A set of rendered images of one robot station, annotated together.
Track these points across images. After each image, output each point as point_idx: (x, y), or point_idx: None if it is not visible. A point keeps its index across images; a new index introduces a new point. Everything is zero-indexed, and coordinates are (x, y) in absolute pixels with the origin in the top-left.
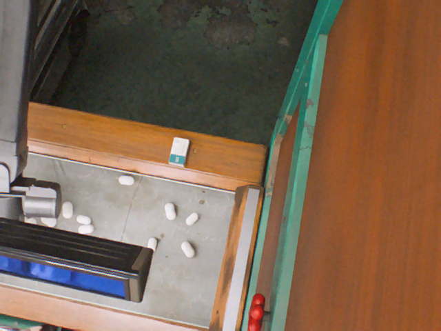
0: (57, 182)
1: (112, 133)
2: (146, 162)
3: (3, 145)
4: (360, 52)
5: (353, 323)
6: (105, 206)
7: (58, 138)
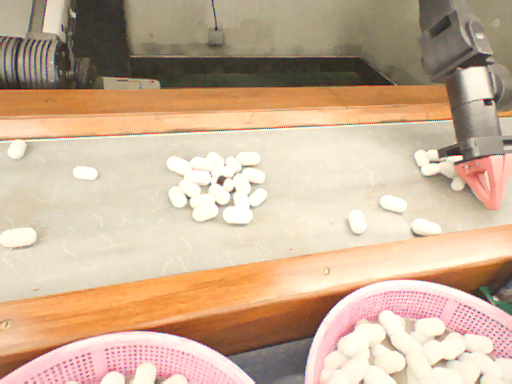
0: (418, 138)
1: (427, 92)
2: None
3: (466, 4)
4: None
5: None
6: None
7: (388, 102)
